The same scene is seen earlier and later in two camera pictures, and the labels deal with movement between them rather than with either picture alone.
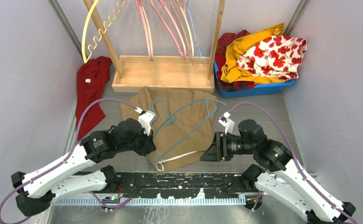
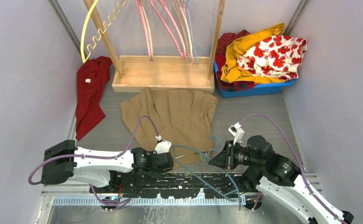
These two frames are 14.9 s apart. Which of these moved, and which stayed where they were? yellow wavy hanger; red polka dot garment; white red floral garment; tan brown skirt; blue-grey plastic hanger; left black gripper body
Moved: blue-grey plastic hanger; left black gripper body
Stayed: white red floral garment; red polka dot garment; yellow wavy hanger; tan brown skirt
